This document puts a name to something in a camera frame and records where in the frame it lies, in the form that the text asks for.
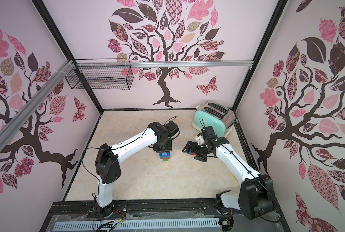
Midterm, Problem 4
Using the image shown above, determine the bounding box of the long blue lego brick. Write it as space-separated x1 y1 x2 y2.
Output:
160 152 170 157

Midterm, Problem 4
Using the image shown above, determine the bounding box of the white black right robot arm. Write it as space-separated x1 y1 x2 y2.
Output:
182 137 277 220

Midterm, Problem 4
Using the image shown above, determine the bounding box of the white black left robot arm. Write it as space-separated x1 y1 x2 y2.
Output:
95 121 180 213

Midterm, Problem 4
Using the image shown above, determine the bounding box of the mint green toaster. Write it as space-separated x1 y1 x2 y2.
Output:
191 101 235 138

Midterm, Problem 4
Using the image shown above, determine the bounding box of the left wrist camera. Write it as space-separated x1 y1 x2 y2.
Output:
164 120 180 140

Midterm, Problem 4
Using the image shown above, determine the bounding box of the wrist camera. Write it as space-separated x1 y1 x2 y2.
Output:
164 120 180 140
195 126 217 145

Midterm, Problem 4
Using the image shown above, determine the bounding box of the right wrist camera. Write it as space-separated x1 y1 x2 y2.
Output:
195 126 217 145

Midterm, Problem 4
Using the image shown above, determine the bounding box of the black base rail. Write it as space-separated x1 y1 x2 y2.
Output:
48 197 276 220

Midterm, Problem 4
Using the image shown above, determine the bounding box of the black wire basket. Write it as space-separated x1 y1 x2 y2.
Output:
65 58 134 90

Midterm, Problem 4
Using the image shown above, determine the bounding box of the aluminium rail back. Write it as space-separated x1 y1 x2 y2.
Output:
76 60 254 68

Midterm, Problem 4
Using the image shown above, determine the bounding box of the aluminium rail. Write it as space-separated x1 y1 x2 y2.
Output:
76 60 254 68
0 61 75 153

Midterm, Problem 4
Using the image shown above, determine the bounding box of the white slotted cable duct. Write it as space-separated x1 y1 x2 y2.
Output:
52 218 221 232

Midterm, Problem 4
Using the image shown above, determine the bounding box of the aluminium rail left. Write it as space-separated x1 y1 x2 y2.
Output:
0 61 75 153

